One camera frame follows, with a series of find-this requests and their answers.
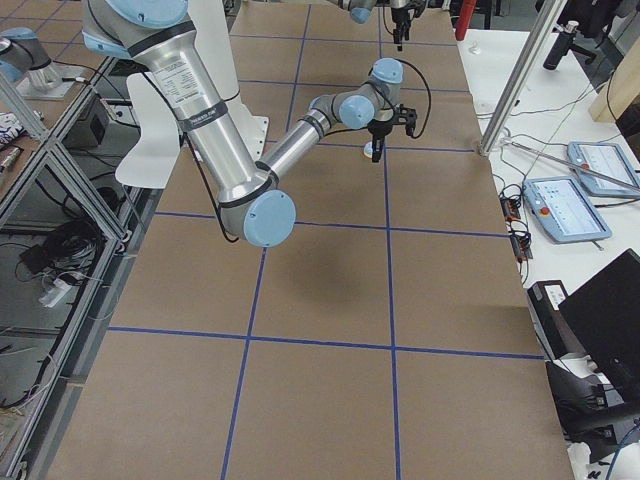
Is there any blue teach pendant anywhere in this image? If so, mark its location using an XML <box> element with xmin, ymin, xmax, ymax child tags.
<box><xmin>567</xmin><ymin>142</ymin><xmax>639</xmax><ymax>199</ymax></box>
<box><xmin>523</xmin><ymin>176</ymin><xmax>612</xmax><ymax>244</ymax></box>

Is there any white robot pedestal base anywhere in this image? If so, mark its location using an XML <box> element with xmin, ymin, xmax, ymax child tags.
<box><xmin>222</xmin><ymin>0</ymin><xmax>269</xmax><ymax>160</ymax></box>

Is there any red fire extinguisher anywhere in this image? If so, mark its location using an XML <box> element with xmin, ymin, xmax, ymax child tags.
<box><xmin>455</xmin><ymin>0</ymin><xmax>477</xmax><ymax>41</ymax></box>

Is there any white plastic chair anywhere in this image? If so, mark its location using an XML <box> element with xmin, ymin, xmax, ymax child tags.
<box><xmin>115</xmin><ymin>73</ymin><xmax>180</xmax><ymax>189</ymax></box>

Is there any blue teach pendant far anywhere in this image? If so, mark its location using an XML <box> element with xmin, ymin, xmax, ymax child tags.
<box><xmin>567</xmin><ymin>142</ymin><xmax>639</xmax><ymax>199</ymax></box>

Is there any blue desk bell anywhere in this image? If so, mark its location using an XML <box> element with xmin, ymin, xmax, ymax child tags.
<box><xmin>363</xmin><ymin>142</ymin><xmax>373</xmax><ymax>159</ymax></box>

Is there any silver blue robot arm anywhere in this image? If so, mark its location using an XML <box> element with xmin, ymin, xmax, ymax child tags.
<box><xmin>330</xmin><ymin>0</ymin><xmax>427</xmax><ymax>51</ymax></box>
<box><xmin>82</xmin><ymin>1</ymin><xmax>404</xmax><ymax>247</ymax></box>

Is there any black white device box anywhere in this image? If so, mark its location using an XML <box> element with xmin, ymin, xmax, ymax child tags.
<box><xmin>526</xmin><ymin>280</ymin><xmax>587</xmax><ymax>360</ymax></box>

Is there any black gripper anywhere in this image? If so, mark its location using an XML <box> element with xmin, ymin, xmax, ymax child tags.
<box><xmin>389</xmin><ymin>0</ymin><xmax>423</xmax><ymax>51</ymax></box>
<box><xmin>368</xmin><ymin>118</ymin><xmax>396</xmax><ymax>163</ymax></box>

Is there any blue teach pendant near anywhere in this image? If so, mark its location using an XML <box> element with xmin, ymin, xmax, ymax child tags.
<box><xmin>523</xmin><ymin>176</ymin><xmax>612</xmax><ymax>244</ymax></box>

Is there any aluminium frame post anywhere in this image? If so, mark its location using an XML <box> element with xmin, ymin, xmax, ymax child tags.
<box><xmin>479</xmin><ymin>0</ymin><xmax>566</xmax><ymax>157</ymax></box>

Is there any black laptop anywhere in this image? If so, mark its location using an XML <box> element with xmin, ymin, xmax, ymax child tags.
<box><xmin>559</xmin><ymin>249</ymin><xmax>639</xmax><ymax>402</ymax></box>

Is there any black monitor stand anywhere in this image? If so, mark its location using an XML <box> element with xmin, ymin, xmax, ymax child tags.
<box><xmin>545</xmin><ymin>362</ymin><xmax>639</xmax><ymax>446</ymax></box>

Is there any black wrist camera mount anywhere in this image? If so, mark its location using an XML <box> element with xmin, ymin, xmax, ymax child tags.
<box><xmin>393</xmin><ymin>104</ymin><xmax>417</xmax><ymax>138</ymax></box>

